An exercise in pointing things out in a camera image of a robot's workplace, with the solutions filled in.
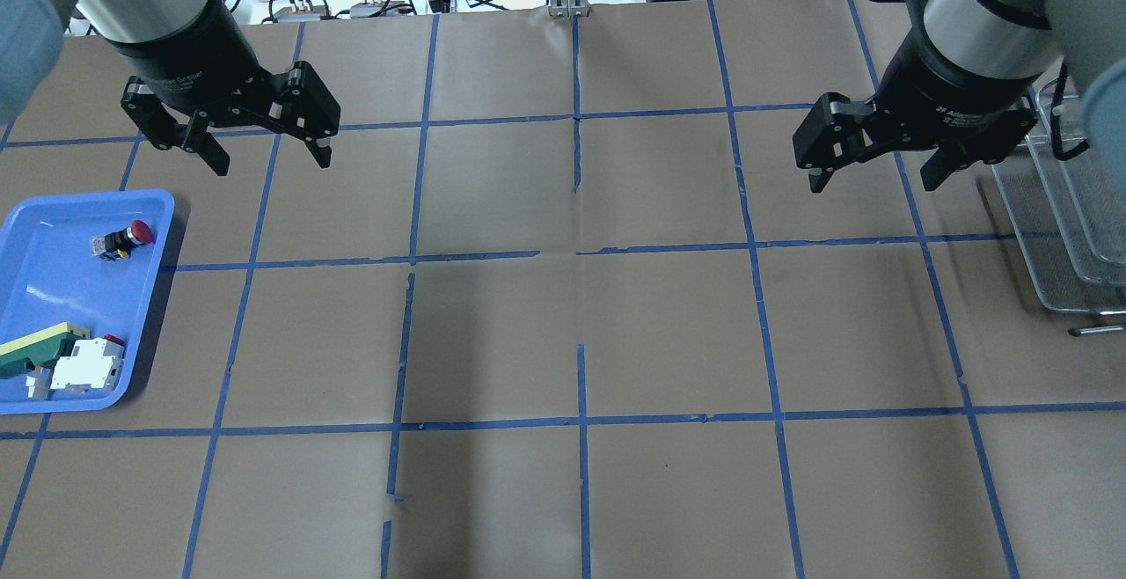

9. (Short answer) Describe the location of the green yellow terminal block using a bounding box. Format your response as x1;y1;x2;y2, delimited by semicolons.
1;322;90;378

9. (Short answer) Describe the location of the red emergency stop button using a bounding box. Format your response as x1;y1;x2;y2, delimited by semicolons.
90;219;157;261

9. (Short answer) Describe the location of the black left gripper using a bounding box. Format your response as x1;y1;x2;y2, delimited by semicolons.
116;18;341;177

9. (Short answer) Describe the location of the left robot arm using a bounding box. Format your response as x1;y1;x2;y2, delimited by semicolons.
1;0;341;177

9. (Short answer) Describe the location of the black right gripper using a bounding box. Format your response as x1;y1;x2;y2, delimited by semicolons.
792;38;1039;194

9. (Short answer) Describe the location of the white circuit breaker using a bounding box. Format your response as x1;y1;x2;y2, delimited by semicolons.
26;337;125;401

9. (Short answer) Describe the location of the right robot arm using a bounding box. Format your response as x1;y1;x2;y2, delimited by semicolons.
793;0;1125;193

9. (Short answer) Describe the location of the blue plastic tray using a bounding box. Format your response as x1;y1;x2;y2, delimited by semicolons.
1;189;176;415

